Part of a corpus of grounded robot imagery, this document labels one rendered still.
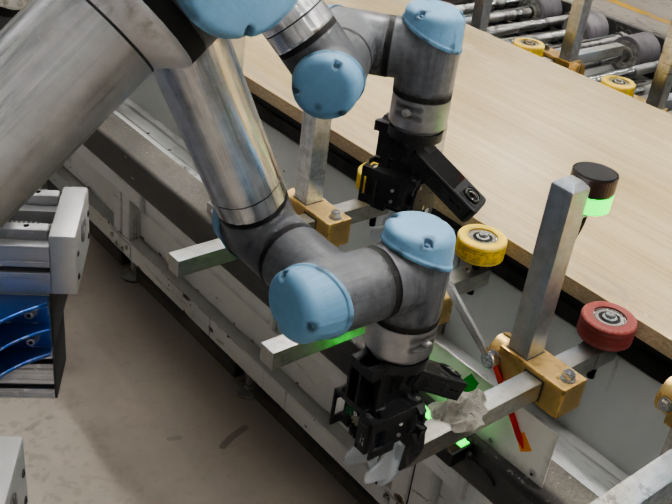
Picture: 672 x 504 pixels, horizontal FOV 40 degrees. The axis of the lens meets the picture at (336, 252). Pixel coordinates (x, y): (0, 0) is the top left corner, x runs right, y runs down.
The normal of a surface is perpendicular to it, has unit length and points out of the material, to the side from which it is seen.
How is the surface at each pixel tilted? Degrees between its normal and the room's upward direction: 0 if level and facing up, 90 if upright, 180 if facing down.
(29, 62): 55
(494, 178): 0
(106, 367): 0
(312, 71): 90
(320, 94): 90
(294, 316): 89
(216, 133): 100
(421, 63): 90
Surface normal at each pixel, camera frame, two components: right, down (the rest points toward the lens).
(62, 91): 0.44, 0.31
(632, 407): -0.77, 0.26
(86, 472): 0.11, -0.84
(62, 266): 0.11, 0.53
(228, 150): 0.21, 0.67
